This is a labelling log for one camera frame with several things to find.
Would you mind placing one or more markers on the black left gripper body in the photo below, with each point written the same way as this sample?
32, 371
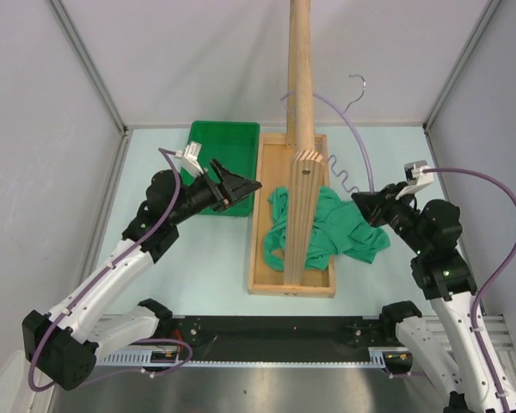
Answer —
218, 195

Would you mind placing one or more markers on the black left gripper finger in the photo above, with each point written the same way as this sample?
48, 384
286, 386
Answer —
223, 174
240, 193

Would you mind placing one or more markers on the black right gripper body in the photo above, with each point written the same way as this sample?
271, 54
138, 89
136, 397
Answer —
399, 215

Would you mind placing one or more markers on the green tank top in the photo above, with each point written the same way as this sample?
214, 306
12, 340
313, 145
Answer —
338, 228

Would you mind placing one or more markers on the lilac wire hanger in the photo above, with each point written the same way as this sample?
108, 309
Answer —
349, 145

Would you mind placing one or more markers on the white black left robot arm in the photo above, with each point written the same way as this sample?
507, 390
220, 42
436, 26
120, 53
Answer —
63, 345

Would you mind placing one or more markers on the wooden clothes rack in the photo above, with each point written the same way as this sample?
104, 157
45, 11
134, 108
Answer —
295, 159

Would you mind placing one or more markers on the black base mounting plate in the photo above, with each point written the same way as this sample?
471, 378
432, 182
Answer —
353, 331

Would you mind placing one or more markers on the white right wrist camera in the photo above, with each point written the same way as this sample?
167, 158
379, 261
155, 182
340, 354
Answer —
416, 177

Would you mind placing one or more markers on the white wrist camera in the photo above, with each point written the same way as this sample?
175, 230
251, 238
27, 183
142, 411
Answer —
189, 159
416, 177

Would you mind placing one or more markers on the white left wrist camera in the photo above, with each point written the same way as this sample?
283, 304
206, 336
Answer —
189, 159

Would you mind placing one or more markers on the white slotted cable duct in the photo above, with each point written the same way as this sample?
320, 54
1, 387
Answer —
163, 356

